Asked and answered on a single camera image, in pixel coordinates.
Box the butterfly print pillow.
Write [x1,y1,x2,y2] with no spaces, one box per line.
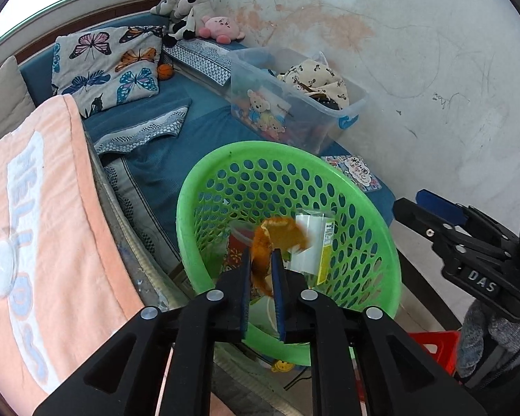
[52,25,164,119]

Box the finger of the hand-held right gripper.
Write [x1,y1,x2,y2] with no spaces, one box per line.
[392,198,458,244]
[416,188,474,227]

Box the cow plush toy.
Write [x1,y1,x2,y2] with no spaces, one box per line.
[151,0,214,47]

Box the clear bottle with yellow label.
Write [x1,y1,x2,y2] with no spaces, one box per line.
[286,213,335,279]

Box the clear plastic storage box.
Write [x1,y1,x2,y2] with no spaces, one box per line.
[226,47,369,156]

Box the bear print packet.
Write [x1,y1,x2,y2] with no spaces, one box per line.
[242,88,292,140]

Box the blue bed sheet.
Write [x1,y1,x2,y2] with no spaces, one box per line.
[19,13,395,278]

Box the grey patterned cloth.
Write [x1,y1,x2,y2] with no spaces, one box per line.
[162,40,248,88]

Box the beige pillow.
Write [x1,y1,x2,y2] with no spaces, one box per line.
[0,55,36,153]

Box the patterned mattress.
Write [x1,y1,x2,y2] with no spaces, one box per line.
[86,132,200,313]

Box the red plastic stool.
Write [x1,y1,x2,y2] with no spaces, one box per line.
[404,330,463,383]

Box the person's right hand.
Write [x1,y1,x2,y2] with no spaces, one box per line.
[456,300,520,384]

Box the cream printed cloth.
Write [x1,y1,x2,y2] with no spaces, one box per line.
[276,51,351,110]

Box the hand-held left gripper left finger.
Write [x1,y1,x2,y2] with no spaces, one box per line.
[32,247,252,416]

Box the grey patterned pillowcase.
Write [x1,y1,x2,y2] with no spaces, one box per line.
[92,105,192,155]

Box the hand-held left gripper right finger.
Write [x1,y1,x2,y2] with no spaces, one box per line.
[271,249,488,416]

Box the pink plush toy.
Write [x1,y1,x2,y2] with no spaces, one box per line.
[198,14,246,45]

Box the colourful cartoon card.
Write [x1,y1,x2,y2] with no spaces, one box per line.
[321,154,383,194]

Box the green plastic basket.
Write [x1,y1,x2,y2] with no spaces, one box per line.
[175,141,401,367]

